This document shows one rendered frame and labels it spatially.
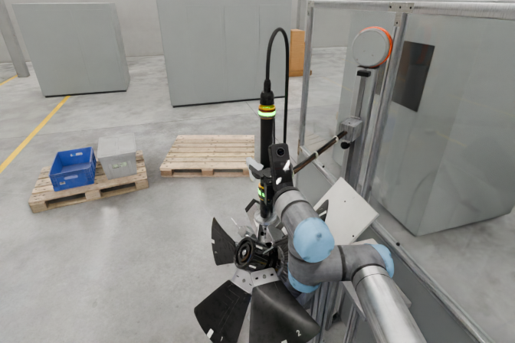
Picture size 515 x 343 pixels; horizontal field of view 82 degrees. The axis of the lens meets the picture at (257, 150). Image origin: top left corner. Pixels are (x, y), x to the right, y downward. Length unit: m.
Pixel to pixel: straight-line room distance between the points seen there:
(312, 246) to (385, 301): 0.15
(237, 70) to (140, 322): 5.03
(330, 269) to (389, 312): 0.14
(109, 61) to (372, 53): 7.03
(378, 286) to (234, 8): 5.93
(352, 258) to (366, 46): 0.90
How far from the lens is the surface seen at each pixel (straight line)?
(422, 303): 1.63
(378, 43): 1.33
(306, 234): 0.58
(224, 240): 1.35
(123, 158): 3.75
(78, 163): 4.44
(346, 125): 1.32
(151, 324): 2.55
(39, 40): 8.14
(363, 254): 0.69
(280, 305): 1.06
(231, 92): 6.50
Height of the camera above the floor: 2.07
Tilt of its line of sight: 27 degrees down
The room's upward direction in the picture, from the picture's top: straight up
